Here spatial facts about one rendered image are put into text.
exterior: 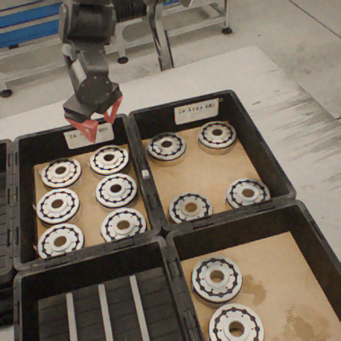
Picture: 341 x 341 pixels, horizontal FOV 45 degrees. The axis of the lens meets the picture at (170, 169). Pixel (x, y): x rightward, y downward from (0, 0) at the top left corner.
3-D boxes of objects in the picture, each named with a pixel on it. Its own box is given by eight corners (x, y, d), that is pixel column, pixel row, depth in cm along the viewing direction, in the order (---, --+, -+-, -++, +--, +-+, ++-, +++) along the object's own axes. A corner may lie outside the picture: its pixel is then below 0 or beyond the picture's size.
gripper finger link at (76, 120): (119, 132, 85) (111, 97, 78) (99, 154, 81) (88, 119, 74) (94, 122, 87) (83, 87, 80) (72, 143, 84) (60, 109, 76)
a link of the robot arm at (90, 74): (112, 4, 69) (60, 0, 65) (133, 38, 62) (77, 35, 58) (102, 68, 76) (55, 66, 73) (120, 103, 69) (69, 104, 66)
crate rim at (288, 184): (128, 118, 111) (126, 111, 109) (232, 94, 114) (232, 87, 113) (164, 239, 84) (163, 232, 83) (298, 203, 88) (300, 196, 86)
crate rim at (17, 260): (16, 143, 107) (12, 136, 105) (127, 118, 111) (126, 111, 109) (17, 278, 81) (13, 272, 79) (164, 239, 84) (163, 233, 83)
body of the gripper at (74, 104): (122, 91, 81) (115, 59, 75) (90, 123, 75) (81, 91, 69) (95, 82, 83) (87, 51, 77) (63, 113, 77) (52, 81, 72)
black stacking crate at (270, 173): (133, 144, 118) (127, 113, 109) (230, 121, 121) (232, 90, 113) (168, 261, 92) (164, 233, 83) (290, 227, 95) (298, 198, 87)
